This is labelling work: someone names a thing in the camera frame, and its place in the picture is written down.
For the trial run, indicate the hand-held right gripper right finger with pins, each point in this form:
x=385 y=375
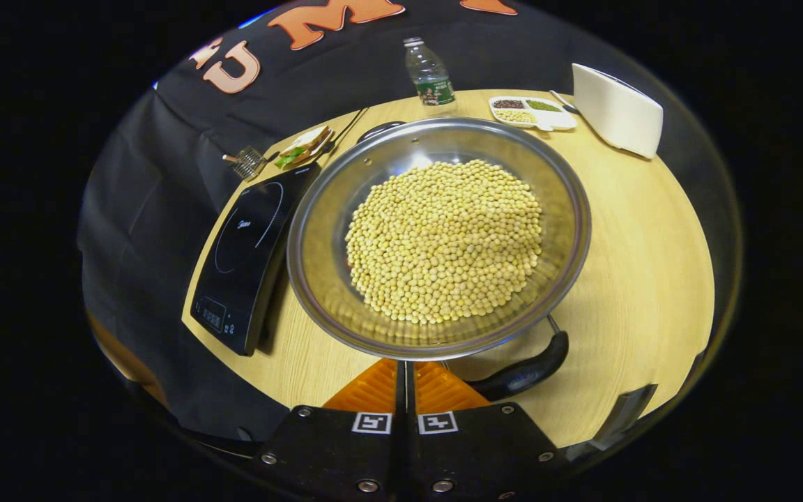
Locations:
x=478 y=453

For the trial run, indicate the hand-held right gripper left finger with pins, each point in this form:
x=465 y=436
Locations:
x=335 y=453

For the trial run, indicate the black induction cooktop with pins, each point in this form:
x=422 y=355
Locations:
x=241 y=265

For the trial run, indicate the pile of yellow soybeans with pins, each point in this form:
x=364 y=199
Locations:
x=443 y=240

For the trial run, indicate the sandwich with lettuce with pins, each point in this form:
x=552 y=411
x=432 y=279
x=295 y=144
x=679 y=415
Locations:
x=302 y=145

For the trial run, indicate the thin pale stick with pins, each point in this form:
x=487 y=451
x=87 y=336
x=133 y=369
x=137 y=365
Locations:
x=231 y=159

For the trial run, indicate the white divided bean dish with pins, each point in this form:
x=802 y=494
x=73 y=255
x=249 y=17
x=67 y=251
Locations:
x=534 y=117

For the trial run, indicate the white toaster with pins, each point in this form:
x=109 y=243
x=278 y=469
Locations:
x=614 y=111

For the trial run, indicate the clear plastic water bottle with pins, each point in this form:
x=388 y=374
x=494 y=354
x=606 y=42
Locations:
x=429 y=73

